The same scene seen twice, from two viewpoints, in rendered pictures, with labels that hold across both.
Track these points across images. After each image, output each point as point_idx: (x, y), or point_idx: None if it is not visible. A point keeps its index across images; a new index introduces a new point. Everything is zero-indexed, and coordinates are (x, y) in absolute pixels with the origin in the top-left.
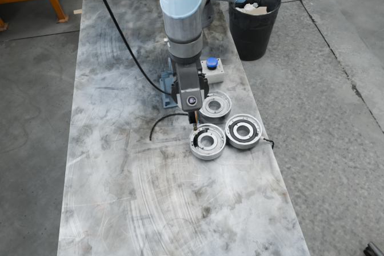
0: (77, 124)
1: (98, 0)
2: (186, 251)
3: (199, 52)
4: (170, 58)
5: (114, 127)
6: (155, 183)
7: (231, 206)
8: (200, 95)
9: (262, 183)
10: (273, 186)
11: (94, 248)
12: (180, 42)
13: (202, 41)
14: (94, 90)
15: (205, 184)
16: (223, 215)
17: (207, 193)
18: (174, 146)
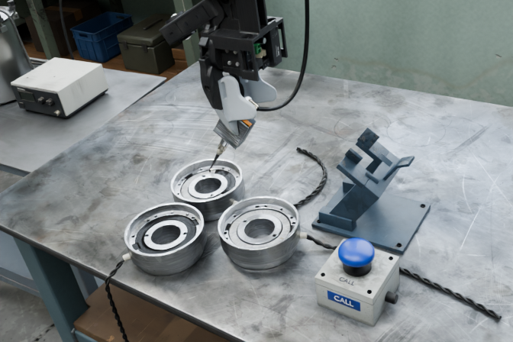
0: (411, 96)
1: None
2: (128, 130)
3: None
4: (274, 17)
5: (366, 126)
6: None
7: (110, 182)
8: (169, 22)
9: (85, 225)
10: (65, 233)
11: None
12: None
13: None
14: (482, 124)
15: (166, 172)
16: (114, 170)
17: (153, 169)
18: (258, 169)
